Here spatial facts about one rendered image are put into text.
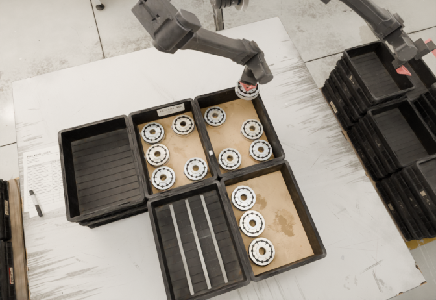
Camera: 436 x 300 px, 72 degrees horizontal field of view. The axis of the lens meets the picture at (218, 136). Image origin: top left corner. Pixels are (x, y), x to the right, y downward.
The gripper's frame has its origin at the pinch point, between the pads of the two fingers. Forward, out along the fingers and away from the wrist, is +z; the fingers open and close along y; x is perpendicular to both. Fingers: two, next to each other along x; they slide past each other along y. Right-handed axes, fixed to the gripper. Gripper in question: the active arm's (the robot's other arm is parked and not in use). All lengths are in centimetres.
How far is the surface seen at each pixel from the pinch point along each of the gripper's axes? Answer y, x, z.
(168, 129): -21.8, 29.3, 23.1
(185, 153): -30.2, 17.1, 22.7
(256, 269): -66, -27, 21
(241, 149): -19.9, -6.2, 22.0
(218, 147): -22.2, 4.0, 22.3
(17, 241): -96, 104, 94
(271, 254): -59, -30, 18
